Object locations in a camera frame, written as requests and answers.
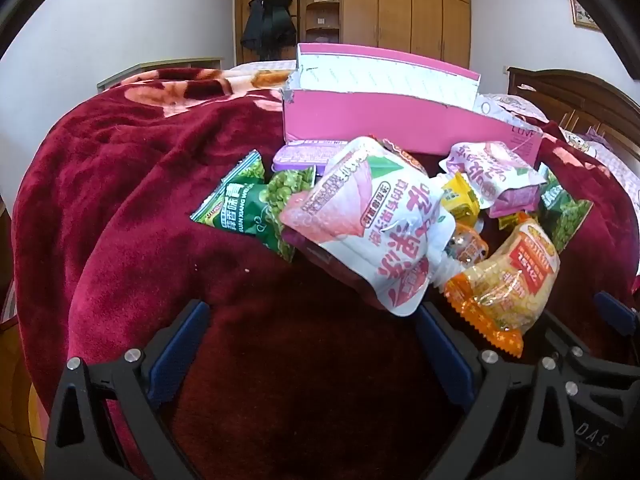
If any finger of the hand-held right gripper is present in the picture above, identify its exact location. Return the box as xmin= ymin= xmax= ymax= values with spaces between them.
xmin=594 ymin=292 xmax=640 ymax=342
xmin=543 ymin=310 xmax=592 ymax=362

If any low wooden shelf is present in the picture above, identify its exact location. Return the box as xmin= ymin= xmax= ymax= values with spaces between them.
xmin=97 ymin=56 xmax=226 ymax=92

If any dark red floral blanket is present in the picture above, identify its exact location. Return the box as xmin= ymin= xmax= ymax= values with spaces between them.
xmin=10 ymin=67 xmax=640 ymax=480

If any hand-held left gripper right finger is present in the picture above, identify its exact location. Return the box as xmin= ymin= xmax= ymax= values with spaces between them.
xmin=415 ymin=304 xmax=581 ymax=480

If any small pink pouch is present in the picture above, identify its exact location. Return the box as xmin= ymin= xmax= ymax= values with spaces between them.
xmin=439 ymin=141 xmax=547 ymax=219

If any black jacket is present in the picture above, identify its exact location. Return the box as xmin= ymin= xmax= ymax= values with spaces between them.
xmin=240 ymin=0 xmax=297 ymax=61

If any framed wall picture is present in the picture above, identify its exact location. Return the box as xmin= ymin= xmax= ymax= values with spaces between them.
xmin=570 ymin=0 xmax=603 ymax=31

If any orange cracker packet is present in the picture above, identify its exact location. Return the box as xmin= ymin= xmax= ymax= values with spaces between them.
xmin=444 ymin=212 xmax=561 ymax=358

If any green pea packet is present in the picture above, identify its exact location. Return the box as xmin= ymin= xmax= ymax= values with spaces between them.
xmin=537 ymin=162 xmax=595 ymax=253
xmin=190 ymin=149 xmax=317 ymax=263

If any large pink jelly pouch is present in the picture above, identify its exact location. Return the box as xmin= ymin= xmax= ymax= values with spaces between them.
xmin=278 ymin=136 xmax=466 ymax=317

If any pink cardboard box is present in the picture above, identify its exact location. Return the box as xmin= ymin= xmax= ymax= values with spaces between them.
xmin=281 ymin=43 xmax=544 ymax=157

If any dark wooden headboard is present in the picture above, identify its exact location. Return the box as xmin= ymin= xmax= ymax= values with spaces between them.
xmin=507 ymin=66 xmax=640 ymax=151

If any wooden wardrobe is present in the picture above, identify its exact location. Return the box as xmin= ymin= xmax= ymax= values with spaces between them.
xmin=217 ymin=0 xmax=472 ymax=68

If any purple packet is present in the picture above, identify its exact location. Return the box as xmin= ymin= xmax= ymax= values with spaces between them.
xmin=271 ymin=141 xmax=351 ymax=177

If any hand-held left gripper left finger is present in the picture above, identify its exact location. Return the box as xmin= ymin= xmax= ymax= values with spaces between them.
xmin=44 ymin=300 xmax=211 ymax=480

